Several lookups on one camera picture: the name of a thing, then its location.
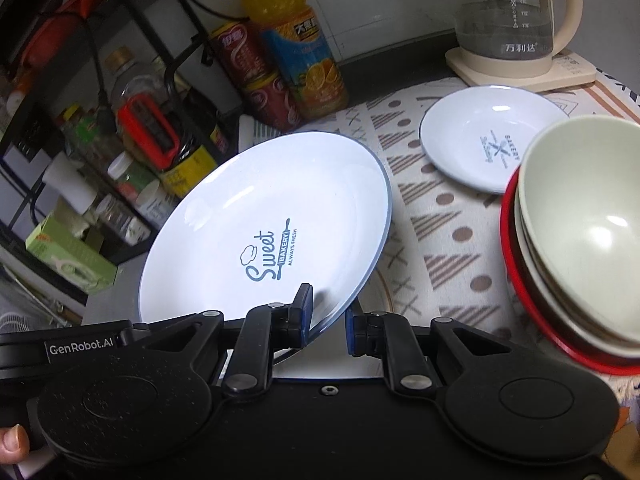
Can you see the red and black bowl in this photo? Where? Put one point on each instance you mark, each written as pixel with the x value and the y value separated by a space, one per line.
pixel 548 323

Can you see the small blue-rim bakery plate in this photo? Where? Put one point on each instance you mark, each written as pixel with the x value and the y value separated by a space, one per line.
pixel 478 136

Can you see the red drink can upper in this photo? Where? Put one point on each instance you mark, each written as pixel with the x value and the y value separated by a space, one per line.
pixel 239 50

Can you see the large soy sauce bottle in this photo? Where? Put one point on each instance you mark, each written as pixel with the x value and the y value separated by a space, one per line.
pixel 147 115

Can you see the black metal shelf rack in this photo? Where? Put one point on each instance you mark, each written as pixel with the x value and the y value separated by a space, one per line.
pixel 25 20

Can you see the small white cap jar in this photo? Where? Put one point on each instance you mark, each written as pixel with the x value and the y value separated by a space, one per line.
pixel 142 189

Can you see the glass electric kettle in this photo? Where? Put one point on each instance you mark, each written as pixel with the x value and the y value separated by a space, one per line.
pixel 516 30

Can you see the large white flower plate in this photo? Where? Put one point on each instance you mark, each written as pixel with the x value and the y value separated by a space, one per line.
pixel 327 357

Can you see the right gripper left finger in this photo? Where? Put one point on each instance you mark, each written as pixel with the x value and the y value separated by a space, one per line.
pixel 254 340

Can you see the orange juice bottle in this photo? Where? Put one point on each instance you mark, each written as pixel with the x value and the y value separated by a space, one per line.
pixel 292 32

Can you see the cream kettle base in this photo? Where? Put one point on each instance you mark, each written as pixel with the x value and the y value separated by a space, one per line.
pixel 564 70

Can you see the red drink can lower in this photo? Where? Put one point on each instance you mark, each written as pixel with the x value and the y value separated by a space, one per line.
pixel 273 103

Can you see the pale green bowl front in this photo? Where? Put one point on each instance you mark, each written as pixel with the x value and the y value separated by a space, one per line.
pixel 582 328

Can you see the patterned fringed cloth mat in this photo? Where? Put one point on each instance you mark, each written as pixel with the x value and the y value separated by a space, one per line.
pixel 442 256

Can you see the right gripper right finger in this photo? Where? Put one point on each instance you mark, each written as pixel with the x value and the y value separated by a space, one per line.
pixel 389 338

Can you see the person left hand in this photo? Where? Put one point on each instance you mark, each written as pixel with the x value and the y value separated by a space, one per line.
pixel 14 445

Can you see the green tea carton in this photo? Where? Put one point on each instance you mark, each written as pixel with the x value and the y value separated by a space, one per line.
pixel 54 245

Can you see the pale green bowl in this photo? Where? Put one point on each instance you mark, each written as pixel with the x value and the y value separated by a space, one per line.
pixel 582 328
pixel 578 190

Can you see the blue-rim Sweet plate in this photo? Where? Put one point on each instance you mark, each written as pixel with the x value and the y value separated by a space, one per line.
pixel 309 207

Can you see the red drink can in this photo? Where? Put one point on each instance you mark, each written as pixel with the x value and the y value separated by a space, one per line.
pixel 239 50
pixel 273 103

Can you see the green cap sauce bottle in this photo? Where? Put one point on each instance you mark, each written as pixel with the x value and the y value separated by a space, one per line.
pixel 88 138

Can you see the pale green bowl back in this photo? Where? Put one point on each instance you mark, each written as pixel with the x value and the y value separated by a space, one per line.
pixel 578 190

